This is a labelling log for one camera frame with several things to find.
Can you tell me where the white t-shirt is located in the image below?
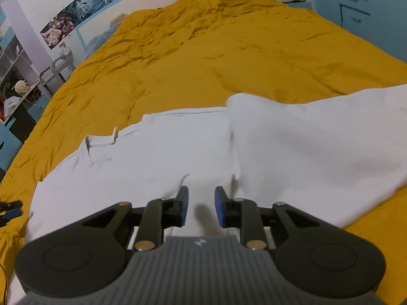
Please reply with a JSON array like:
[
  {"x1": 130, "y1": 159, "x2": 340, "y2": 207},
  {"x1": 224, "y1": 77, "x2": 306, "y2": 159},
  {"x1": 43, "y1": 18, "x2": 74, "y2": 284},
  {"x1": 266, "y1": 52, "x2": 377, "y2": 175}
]
[{"x1": 6, "y1": 83, "x2": 407, "y2": 305}]

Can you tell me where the blue and white wardrobe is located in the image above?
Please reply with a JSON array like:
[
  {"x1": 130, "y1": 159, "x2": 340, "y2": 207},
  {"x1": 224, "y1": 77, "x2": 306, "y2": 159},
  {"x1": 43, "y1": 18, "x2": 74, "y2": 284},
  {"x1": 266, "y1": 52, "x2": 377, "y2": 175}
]
[{"x1": 310, "y1": 0, "x2": 407, "y2": 62}]

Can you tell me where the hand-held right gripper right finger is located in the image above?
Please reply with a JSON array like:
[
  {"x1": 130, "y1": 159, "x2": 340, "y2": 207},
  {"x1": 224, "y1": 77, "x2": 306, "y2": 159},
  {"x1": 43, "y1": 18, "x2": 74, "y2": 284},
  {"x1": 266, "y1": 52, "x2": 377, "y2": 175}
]
[{"x1": 214, "y1": 186, "x2": 322, "y2": 251}]

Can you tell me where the grey bedside stool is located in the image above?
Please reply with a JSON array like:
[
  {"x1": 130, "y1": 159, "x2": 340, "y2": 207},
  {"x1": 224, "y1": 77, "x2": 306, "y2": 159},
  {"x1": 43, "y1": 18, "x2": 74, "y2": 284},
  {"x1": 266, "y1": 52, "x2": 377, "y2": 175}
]
[{"x1": 39, "y1": 49, "x2": 76, "y2": 95}]

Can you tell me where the black cable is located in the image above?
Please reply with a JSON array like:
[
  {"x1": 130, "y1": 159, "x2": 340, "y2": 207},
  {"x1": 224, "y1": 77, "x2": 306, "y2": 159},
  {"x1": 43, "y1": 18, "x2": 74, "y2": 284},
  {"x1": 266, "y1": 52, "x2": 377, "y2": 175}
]
[{"x1": 0, "y1": 259, "x2": 11, "y2": 305}]

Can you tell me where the cluttered shelf unit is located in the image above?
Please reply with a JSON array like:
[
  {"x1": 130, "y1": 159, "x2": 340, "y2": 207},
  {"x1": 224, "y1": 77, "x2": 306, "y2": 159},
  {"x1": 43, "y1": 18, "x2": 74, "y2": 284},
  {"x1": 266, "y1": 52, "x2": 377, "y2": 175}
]
[{"x1": 0, "y1": 6, "x2": 52, "y2": 140}]

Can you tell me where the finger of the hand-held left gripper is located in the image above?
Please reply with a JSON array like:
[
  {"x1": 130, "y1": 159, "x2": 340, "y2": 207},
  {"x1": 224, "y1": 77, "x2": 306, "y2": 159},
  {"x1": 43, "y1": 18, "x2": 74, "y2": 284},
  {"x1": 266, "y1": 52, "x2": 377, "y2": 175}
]
[
  {"x1": 0, "y1": 200, "x2": 23, "y2": 211},
  {"x1": 0, "y1": 209, "x2": 22, "y2": 227}
]

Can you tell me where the mustard yellow bed blanket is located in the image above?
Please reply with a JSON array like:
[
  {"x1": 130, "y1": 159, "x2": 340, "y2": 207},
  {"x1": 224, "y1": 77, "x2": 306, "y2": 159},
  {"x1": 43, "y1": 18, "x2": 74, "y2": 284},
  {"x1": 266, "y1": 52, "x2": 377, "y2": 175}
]
[{"x1": 0, "y1": 0, "x2": 407, "y2": 305}]

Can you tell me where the anime wall poster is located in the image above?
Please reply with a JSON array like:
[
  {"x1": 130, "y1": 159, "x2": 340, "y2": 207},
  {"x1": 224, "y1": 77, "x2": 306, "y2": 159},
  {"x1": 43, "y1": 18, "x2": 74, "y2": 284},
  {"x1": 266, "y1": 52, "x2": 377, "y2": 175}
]
[
  {"x1": 40, "y1": 14, "x2": 75, "y2": 50},
  {"x1": 62, "y1": 0, "x2": 100, "y2": 28}
]

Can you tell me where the light blue pillow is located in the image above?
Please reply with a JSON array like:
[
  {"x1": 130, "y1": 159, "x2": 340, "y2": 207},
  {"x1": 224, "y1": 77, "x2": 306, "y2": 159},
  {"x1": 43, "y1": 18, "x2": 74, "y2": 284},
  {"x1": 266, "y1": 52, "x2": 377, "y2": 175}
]
[{"x1": 83, "y1": 13, "x2": 128, "y2": 60}]

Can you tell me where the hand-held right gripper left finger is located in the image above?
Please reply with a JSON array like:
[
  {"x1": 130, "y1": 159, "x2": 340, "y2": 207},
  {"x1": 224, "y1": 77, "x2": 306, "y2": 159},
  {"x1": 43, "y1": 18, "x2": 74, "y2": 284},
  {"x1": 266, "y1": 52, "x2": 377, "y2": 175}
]
[{"x1": 81, "y1": 185, "x2": 190, "y2": 251}]

